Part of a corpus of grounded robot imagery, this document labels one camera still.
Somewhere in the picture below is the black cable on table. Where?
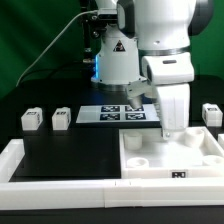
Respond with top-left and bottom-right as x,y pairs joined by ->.
19,59 -> 98,84

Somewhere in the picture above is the black camera stand pole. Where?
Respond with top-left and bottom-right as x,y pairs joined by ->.
79,0 -> 97,63

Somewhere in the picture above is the grey cable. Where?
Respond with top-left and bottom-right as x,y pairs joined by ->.
15,9 -> 100,87

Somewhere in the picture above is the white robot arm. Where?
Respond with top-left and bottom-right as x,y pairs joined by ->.
91,0 -> 214,139

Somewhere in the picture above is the white AprilTag marker sheet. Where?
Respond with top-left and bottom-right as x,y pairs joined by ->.
76,104 -> 159,123

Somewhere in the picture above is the black camera on robot base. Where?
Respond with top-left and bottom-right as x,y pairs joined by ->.
97,8 -> 117,23

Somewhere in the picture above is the white square tabletop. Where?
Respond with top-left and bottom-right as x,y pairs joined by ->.
119,127 -> 224,179

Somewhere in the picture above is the white U-shaped obstacle fence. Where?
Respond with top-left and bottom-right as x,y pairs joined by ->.
0,139 -> 224,210

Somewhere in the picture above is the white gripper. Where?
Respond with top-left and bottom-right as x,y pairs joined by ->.
126,52 -> 194,140

